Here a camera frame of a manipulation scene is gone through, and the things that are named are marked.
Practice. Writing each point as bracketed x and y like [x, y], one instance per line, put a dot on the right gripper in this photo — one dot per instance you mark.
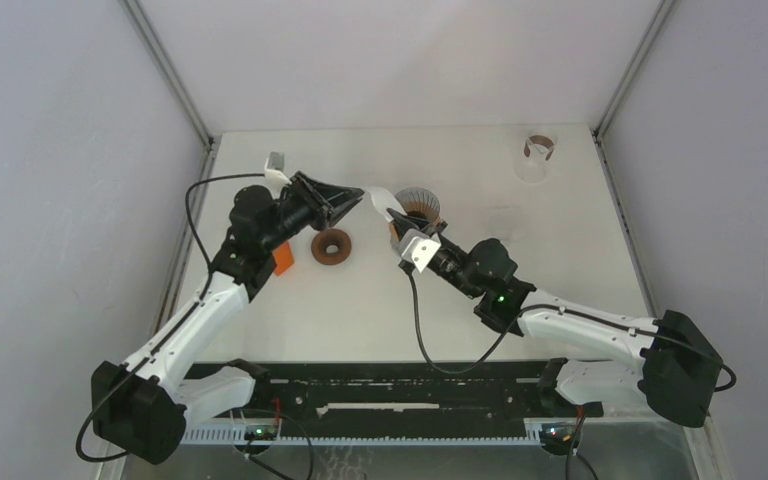
[402, 223]

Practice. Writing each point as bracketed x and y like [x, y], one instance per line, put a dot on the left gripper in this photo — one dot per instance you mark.
[326, 204]

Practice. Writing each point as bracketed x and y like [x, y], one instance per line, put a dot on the grey ribbed glass dripper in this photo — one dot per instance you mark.
[419, 203]

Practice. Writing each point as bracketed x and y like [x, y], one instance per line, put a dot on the white paper coffee filter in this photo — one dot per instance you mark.
[383, 201]

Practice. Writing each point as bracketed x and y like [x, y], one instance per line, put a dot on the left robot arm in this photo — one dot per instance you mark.
[144, 404]

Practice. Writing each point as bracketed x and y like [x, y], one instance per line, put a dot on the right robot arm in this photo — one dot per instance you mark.
[664, 362]

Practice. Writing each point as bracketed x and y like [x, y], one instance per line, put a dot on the orange filter holder box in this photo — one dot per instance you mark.
[284, 258]

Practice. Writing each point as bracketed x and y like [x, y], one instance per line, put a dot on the clear glass dripper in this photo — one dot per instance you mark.
[508, 223]

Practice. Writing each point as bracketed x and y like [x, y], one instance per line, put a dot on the clear glass with brown band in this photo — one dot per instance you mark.
[532, 164]

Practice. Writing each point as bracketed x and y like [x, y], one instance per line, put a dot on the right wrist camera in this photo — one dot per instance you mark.
[418, 249]

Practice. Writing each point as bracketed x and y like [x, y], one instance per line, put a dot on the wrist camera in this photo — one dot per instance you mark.
[274, 170]
[418, 249]

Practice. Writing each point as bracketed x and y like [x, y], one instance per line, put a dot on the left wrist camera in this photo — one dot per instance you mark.
[274, 170]

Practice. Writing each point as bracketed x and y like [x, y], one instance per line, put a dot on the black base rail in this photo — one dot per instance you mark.
[402, 403]

